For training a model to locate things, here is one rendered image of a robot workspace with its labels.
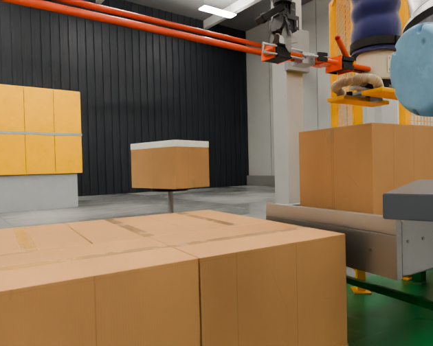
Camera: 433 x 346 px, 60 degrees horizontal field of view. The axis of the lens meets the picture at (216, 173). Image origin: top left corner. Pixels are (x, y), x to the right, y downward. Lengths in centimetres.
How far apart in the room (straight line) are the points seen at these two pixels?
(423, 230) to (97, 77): 1151
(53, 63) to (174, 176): 941
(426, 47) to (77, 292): 86
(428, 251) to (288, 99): 160
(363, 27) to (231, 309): 133
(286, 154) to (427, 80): 214
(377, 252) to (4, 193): 754
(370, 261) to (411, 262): 13
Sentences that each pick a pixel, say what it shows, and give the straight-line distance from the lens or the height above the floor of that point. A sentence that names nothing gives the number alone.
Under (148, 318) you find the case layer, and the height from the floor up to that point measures 41.
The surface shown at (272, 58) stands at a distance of 147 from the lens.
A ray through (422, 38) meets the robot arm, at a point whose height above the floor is 99.
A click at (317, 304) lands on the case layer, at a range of 140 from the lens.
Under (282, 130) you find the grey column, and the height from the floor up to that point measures 105.
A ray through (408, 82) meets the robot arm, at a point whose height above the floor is 93.
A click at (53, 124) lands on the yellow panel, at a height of 174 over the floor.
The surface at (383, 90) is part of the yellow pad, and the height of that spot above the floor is 109.
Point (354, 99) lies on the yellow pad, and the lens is 187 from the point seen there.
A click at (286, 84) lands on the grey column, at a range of 282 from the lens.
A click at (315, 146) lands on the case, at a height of 87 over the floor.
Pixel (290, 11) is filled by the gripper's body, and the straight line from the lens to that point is 157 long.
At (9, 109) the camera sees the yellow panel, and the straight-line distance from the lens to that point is 838.
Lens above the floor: 80
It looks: 1 degrees down
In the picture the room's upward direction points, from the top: 1 degrees counter-clockwise
